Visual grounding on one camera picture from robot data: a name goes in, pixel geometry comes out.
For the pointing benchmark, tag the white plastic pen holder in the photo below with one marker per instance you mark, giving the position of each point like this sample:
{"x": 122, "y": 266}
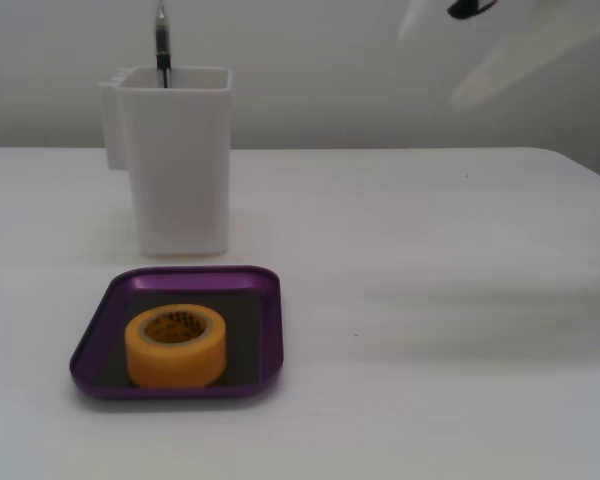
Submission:
{"x": 180, "y": 165}

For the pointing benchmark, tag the yellow masking tape roll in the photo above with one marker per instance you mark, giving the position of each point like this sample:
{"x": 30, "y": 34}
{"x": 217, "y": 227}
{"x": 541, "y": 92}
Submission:
{"x": 175, "y": 360}

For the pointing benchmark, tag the black clear ballpoint pen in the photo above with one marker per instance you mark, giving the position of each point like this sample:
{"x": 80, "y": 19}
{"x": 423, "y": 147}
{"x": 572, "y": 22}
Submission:
{"x": 163, "y": 45}

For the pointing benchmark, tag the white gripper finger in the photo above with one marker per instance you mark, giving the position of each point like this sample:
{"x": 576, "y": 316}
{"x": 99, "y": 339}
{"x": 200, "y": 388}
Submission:
{"x": 412, "y": 17}
{"x": 520, "y": 62}

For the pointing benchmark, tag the purple metal tray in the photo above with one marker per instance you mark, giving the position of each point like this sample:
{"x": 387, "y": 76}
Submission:
{"x": 265, "y": 325}

